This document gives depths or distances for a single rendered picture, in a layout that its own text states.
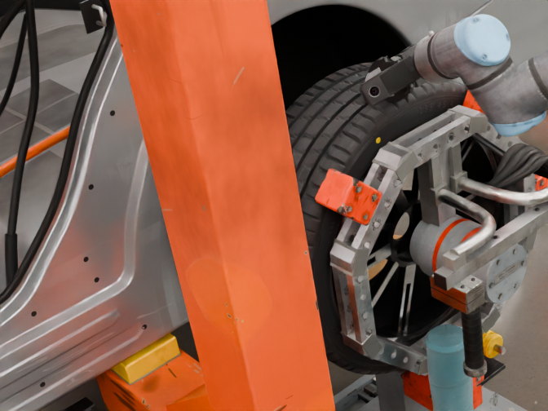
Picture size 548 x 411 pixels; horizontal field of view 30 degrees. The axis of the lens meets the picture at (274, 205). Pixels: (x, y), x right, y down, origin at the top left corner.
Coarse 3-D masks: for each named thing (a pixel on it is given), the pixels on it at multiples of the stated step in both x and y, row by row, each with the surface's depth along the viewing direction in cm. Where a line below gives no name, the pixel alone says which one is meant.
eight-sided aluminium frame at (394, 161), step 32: (416, 128) 202; (448, 128) 200; (480, 128) 205; (384, 160) 196; (416, 160) 195; (384, 192) 193; (352, 224) 197; (352, 256) 193; (352, 288) 197; (352, 320) 206; (448, 320) 229; (384, 352) 208; (416, 352) 217
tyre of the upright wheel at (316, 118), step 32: (320, 96) 210; (352, 96) 206; (416, 96) 203; (448, 96) 209; (288, 128) 209; (320, 128) 203; (352, 128) 199; (384, 128) 200; (320, 160) 200; (352, 160) 197; (320, 224) 197; (320, 256) 200; (320, 288) 203; (320, 320) 206; (352, 352) 215
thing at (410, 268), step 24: (480, 144) 221; (480, 168) 230; (408, 192) 219; (384, 240) 216; (408, 240) 225; (408, 264) 221; (384, 288) 219; (408, 288) 225; (384, 312) 235; (408, 312) 227; (432, 312) 233; (384, 336) 222; (408, 336) 226
